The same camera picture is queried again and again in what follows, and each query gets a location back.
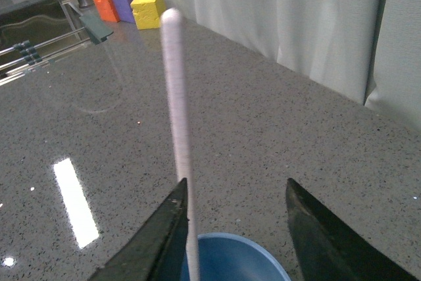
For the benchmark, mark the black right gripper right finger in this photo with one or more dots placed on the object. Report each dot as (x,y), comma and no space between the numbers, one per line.
(327,248)

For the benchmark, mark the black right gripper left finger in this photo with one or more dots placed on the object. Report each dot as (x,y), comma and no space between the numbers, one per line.
(157,250)

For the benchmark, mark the pale wooden chopstick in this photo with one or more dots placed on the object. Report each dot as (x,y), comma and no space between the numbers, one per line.
(172,39)

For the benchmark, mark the blue plastic cup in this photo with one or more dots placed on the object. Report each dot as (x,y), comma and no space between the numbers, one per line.
(226,256)

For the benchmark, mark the grey-white curtain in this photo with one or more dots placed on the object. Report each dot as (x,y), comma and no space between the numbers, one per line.
(366,50)

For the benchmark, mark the dark green sponge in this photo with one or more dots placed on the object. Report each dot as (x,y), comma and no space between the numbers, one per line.
(96,29)

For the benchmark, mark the metal sink drying rack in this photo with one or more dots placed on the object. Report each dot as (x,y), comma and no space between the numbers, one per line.
(28,57)

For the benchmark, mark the yellow foam cube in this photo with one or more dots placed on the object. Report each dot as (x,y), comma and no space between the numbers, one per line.
(147,13)

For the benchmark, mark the purple foam cube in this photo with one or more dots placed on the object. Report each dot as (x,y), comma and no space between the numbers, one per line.
(124,10)

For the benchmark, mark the steel kitchen sink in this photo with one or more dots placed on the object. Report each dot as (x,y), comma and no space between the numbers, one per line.
(37,21)

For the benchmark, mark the orange foam cube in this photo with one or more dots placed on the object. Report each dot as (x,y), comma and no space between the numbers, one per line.
(107,10)

